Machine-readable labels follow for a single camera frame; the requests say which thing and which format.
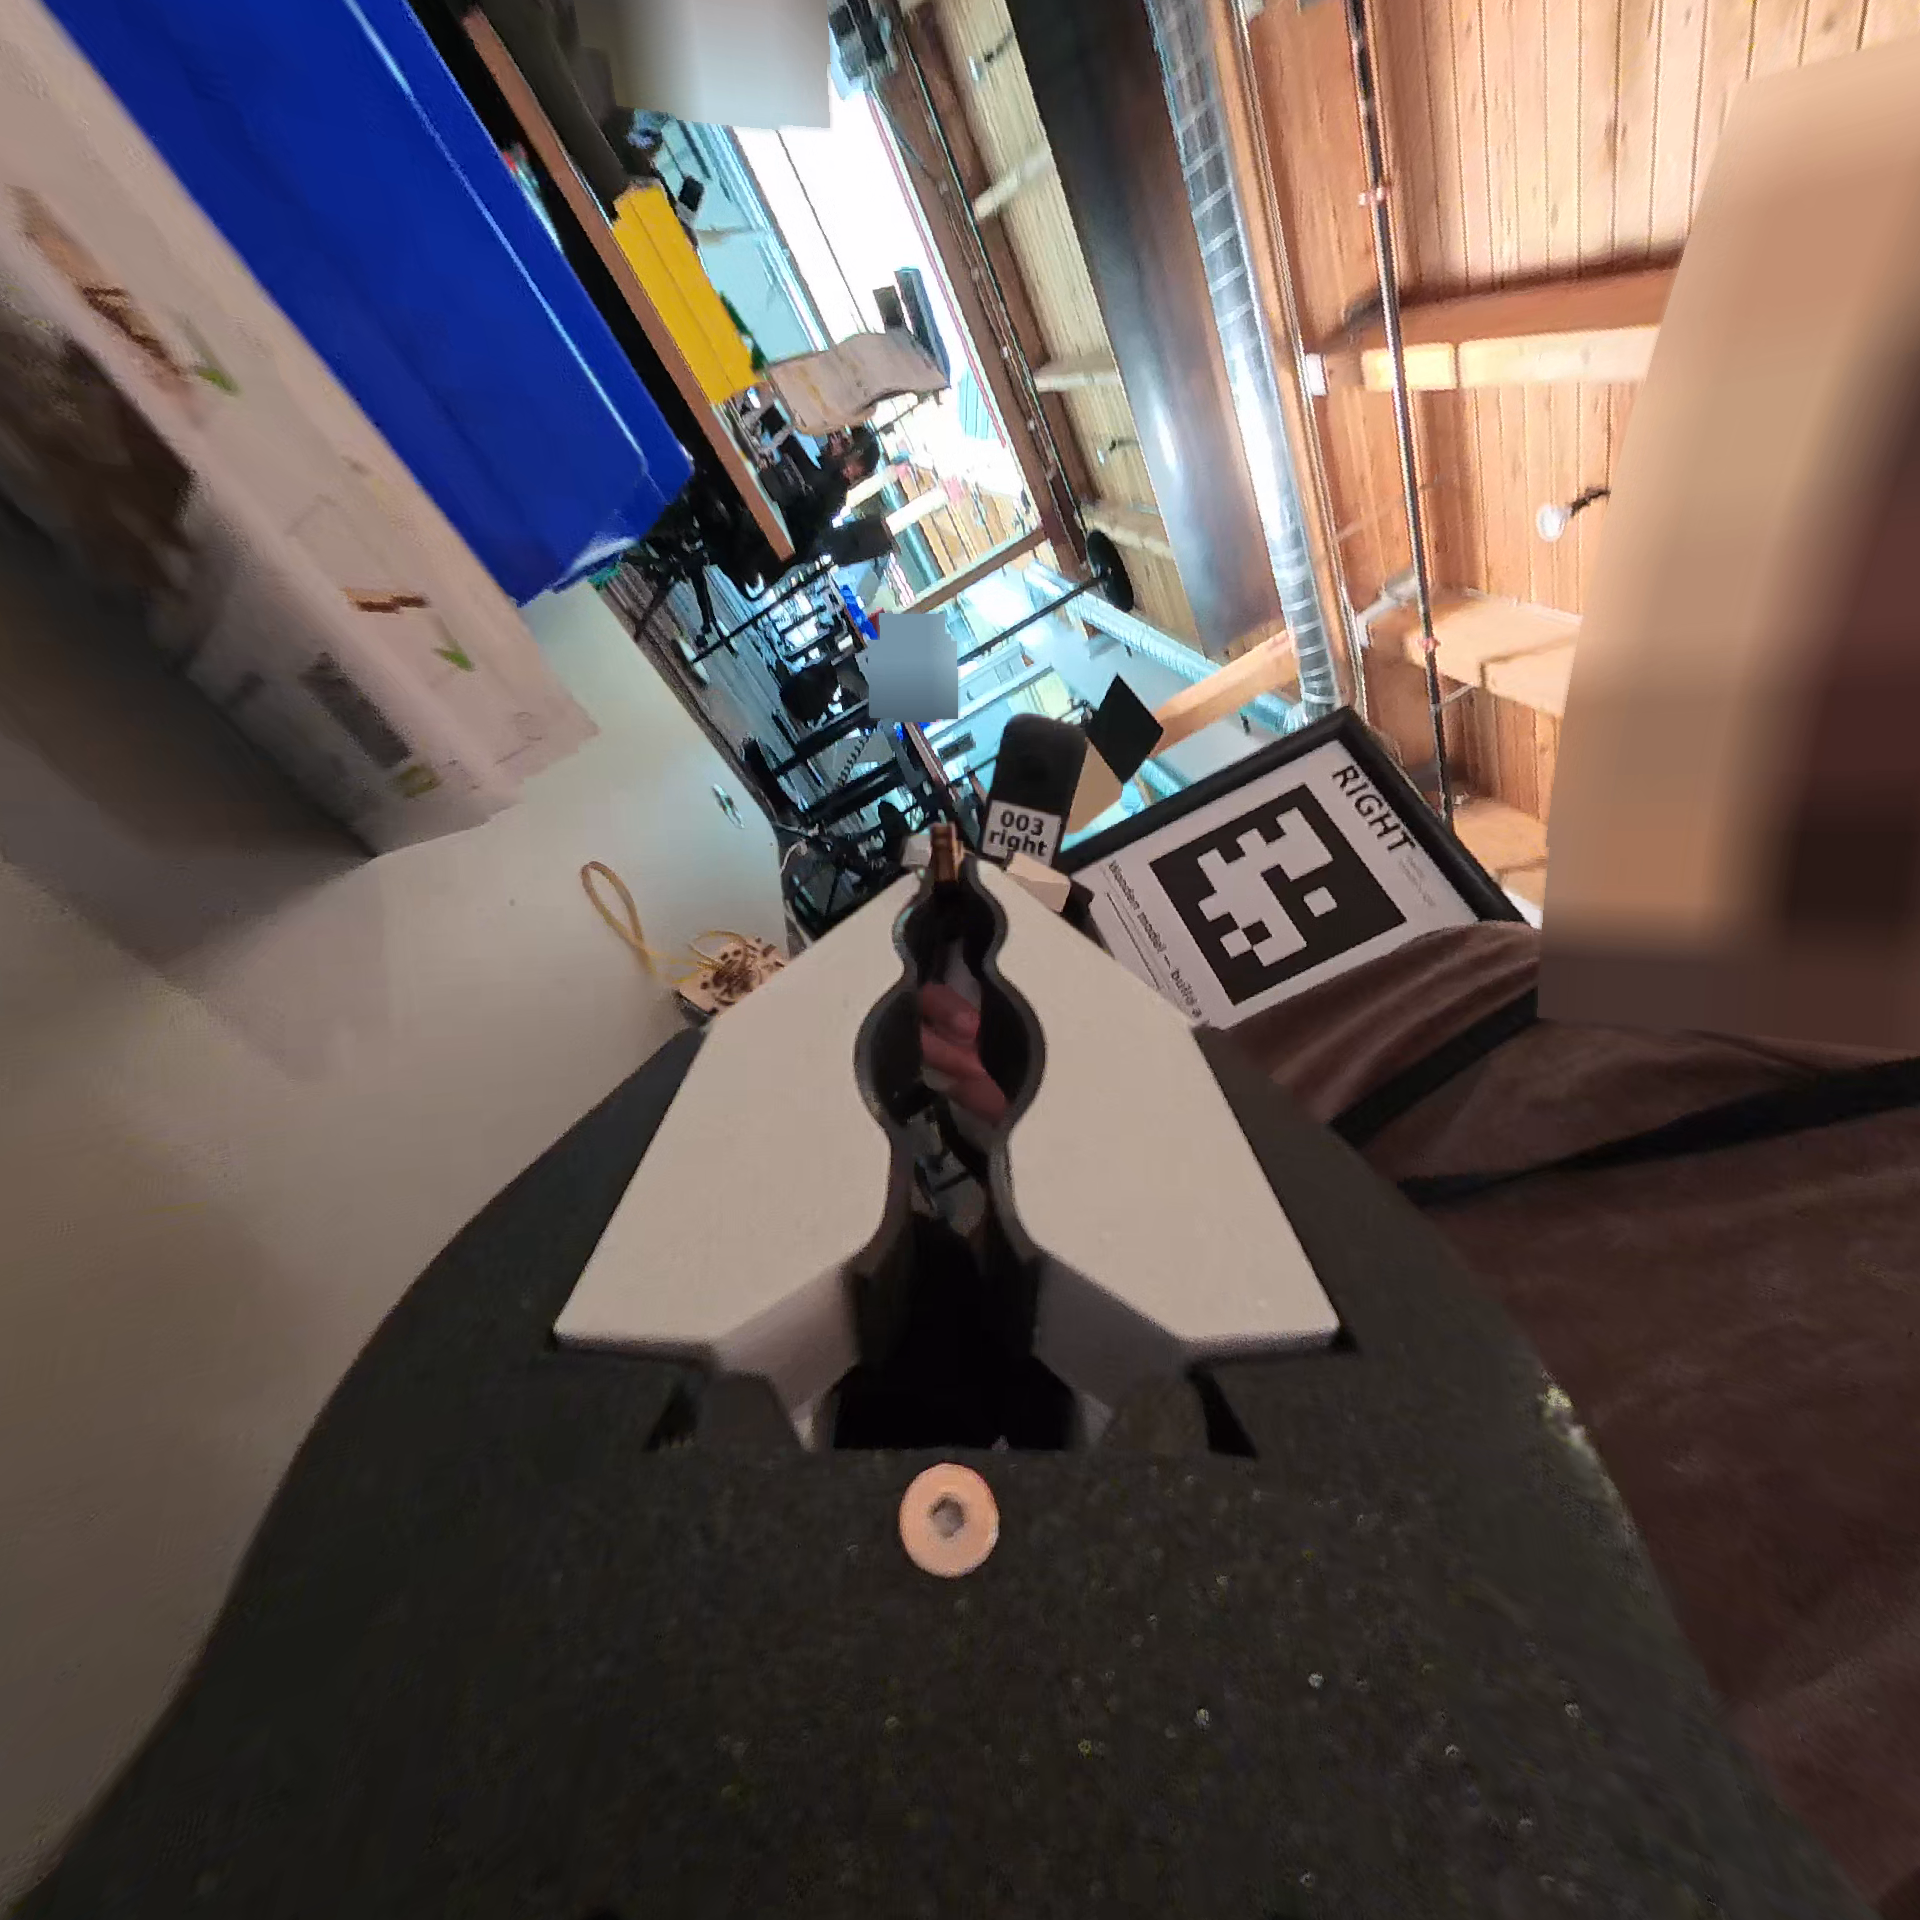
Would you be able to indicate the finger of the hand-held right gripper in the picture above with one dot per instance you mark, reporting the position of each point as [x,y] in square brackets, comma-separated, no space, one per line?
[1067,891]

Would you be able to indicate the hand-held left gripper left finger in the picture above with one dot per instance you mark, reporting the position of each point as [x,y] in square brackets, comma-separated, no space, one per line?
[751,1184]

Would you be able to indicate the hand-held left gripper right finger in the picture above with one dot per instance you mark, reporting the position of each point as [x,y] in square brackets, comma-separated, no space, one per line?
[1162,1184]

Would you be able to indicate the long notched wooden model stick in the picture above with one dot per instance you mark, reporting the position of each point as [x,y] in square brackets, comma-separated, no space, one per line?
[945,859]

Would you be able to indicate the round wooden model gear part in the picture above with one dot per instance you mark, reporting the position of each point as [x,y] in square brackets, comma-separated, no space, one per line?
[733,969]

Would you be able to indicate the person's right hand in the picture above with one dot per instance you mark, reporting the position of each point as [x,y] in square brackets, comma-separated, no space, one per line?
[956,1043]

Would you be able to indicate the black framed marker sign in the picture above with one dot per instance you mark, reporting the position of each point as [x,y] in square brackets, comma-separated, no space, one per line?
[1290,885]

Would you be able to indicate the yellow rubber band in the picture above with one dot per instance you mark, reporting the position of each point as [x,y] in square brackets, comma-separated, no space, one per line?
[623,909]

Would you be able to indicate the hanging light bulb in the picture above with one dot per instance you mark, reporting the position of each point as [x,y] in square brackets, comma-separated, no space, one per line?
[1552,522]

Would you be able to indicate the yellow plastic bins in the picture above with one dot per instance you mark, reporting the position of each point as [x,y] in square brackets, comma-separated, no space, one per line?
[682,285]

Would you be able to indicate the person's brown sweater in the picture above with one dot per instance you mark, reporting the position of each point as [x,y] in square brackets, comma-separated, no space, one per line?
[1724,1425]

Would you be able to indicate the long wooden workbench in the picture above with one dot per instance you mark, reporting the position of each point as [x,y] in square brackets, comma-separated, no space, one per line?
[629,306]

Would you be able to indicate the blue plastic bin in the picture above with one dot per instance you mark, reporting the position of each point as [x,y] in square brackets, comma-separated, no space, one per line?
[376,271]

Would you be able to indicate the open instruction booklet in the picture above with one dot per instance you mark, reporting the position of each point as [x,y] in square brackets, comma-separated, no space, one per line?
[225,494]

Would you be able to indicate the silver ventilation duct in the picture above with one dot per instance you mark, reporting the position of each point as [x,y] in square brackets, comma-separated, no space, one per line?
[1252,376]

